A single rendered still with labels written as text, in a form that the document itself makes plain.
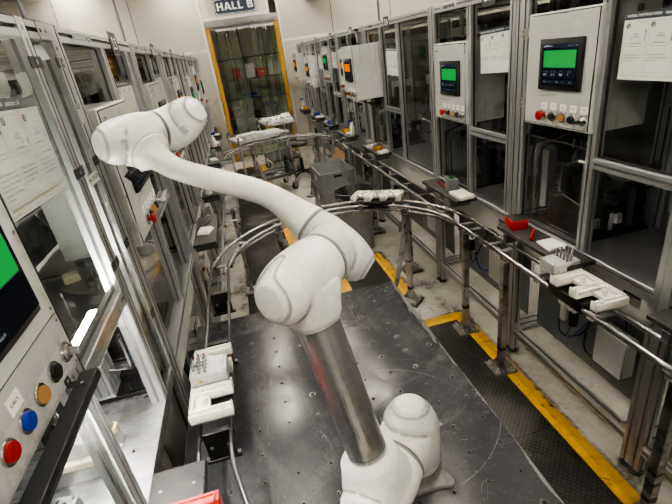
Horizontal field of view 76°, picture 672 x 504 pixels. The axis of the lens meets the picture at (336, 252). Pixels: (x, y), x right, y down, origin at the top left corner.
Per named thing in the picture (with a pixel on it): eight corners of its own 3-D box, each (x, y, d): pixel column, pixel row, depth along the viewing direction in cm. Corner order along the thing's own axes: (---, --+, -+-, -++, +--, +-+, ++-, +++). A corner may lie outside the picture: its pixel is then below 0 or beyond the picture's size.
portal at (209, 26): (299, 150, 925) (276, 12, 814) (236, 162, 904) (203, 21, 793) (298, 150, 934) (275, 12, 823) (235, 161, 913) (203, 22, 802)
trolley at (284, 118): (307, 169, 768) (298, 113, 727) (276, 176, 752) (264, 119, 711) (294, 161, 841) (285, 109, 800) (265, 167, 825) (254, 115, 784)
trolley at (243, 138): (250, 202, 635) (235, 136, 594) (237, 195, 680) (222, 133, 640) (303, 187, 672) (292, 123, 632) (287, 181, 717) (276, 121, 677)
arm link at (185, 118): (174, 114, 125) (134, 124, 115) (200, 85, 115) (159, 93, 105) (194, 148, 126) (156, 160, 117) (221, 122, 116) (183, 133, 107)
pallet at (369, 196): (351, 209, 319) (349, 196, 315) (356, 202, 331) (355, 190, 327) (400, 208, 307) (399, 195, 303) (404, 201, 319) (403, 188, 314)
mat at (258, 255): (328, 321, 332) (328, 319, 332) (252, 340, 323) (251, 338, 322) (265, 164, 855) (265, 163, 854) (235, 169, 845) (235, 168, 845)
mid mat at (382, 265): (421, 301, 340) (420, 299, 340) (353, 318, 332) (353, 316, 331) (380, 252, 429) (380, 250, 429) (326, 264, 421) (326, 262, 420)
